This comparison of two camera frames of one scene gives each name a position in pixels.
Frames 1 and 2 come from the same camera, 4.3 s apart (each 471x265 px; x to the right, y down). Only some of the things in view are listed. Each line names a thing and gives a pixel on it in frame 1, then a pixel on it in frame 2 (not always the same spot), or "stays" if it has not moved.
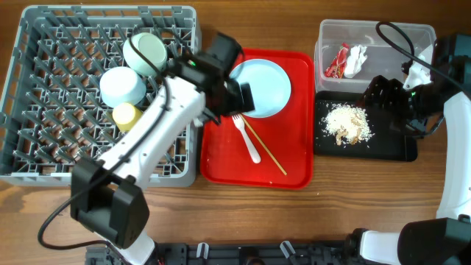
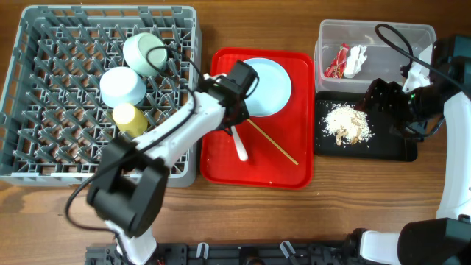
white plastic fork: (239, 123) to (240, 146)
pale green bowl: (151, 46) stays
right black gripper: (394, 88) stays
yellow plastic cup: (126, 115) stays
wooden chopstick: (284, 172) to (265, 135)
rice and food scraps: (346, 124) stays
